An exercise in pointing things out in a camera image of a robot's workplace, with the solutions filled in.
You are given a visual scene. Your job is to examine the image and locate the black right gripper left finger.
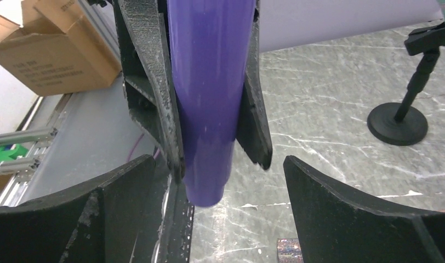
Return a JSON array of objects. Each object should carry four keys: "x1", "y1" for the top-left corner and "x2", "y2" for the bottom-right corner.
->
[{"x1": 0, "y1": 155, "x2": 174, "y2": 262}]

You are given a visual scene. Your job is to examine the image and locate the cardboard box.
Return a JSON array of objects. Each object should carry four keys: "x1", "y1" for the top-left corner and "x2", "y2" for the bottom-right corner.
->
[{"x1": 0, "y1": 1, "x2": 121, "y2": 96}]

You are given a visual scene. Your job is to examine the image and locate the black base bar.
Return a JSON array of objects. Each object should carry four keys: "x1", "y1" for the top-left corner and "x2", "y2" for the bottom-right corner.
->
[{"x1": 153, "y1": 182, "x2": 195, "y2": 262}]

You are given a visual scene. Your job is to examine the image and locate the purple toy microphone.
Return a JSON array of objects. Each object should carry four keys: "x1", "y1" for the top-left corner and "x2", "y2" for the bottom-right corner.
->
[{"x1": 167, "y1": 0, "x2": 256, "y2": 207}]

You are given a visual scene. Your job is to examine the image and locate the green object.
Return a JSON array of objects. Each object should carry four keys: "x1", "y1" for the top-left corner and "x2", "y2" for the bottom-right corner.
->
[{"x1": 0, "y1": 144, "x2": 28, "y2": 162}]

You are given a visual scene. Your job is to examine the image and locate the black round-base mic stand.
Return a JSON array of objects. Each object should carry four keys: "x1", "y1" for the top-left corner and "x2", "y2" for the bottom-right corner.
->
[{"x1": 367, "y1": 23, "x2": 445, "y2": 146}]

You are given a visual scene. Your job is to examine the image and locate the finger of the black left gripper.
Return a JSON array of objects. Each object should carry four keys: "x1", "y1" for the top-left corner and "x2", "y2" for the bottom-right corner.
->
[
  {"x1": 112, "y1": 1, "x2": 185, "y2": 183},
  {"x1": 236, "y1": 1, "x2": 273, "y2": 170}
]

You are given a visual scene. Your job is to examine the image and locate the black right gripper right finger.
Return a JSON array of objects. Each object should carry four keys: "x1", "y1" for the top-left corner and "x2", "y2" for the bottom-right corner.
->
[{"x1": 283, "y1": 156, "x2": 445, "y2": 263}]

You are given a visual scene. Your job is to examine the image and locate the aluminium frame rail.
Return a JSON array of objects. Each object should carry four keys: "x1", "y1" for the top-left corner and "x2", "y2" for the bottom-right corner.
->
[{"x1": 0, "y1": 94, "x2": 76, "y2": 207}]

